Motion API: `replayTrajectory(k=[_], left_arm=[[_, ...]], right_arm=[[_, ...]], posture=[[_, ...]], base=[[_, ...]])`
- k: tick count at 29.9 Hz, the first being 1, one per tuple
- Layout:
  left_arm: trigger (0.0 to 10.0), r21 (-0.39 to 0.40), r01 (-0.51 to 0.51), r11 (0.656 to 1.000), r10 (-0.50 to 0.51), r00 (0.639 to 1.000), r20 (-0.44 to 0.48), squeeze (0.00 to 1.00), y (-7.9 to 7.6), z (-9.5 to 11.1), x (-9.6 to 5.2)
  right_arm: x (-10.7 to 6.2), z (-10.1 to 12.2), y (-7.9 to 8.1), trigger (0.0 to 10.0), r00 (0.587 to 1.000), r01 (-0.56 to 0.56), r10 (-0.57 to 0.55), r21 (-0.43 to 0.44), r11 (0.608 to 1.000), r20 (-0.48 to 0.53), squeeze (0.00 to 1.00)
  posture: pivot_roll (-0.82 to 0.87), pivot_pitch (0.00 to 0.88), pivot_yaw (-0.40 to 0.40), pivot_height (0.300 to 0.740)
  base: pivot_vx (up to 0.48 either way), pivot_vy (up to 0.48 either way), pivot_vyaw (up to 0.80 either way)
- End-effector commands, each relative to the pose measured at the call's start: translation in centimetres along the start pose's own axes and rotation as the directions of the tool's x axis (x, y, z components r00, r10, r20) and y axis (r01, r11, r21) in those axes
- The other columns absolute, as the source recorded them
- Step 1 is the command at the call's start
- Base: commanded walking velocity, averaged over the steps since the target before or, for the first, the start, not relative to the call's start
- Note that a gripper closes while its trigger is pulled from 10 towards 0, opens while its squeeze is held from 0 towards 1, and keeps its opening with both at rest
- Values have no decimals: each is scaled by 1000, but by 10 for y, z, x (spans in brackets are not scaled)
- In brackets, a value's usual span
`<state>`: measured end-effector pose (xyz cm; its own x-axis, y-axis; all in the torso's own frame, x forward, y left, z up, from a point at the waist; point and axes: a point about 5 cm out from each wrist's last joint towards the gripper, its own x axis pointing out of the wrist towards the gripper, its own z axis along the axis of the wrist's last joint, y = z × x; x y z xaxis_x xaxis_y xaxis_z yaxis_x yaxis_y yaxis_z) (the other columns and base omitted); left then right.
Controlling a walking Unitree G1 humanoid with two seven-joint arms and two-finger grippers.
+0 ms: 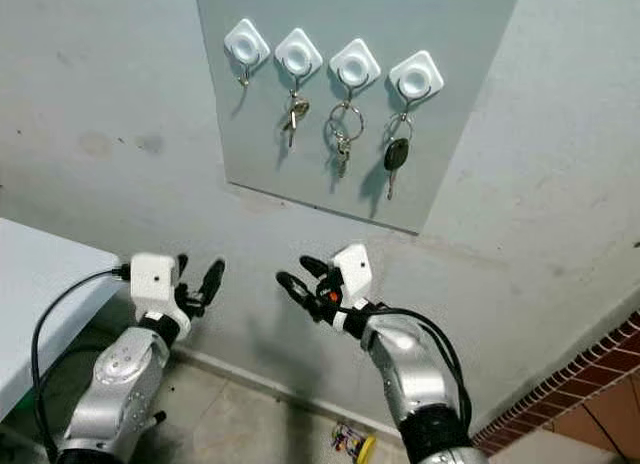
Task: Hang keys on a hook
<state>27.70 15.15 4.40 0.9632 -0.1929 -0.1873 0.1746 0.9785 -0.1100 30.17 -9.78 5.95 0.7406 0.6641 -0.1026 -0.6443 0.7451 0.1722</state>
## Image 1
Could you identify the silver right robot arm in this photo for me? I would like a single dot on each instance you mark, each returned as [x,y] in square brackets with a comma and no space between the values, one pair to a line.
[410,374]

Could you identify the black head car key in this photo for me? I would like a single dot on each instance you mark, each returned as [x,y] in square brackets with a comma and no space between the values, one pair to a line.
[396,154]

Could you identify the white plastic folding table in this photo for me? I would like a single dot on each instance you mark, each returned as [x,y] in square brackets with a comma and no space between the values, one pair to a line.
[40,304]

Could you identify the red brick ledge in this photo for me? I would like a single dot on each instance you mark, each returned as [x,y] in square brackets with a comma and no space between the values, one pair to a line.
[580,374]

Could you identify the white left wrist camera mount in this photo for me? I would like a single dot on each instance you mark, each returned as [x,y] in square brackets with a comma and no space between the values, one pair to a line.
[153,277]

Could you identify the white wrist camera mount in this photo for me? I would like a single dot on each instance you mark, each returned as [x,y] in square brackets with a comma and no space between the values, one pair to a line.
[355,267]
[153,277]

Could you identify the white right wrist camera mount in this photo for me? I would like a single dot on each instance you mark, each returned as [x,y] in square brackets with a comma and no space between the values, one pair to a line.
[355,267]

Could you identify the white square wall hook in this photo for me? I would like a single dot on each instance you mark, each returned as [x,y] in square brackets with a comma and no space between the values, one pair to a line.
[247,44]
[298,54]
[355,64]
[416,78]

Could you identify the grey wall panel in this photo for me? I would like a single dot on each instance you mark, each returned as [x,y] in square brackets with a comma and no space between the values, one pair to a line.
[460,24]

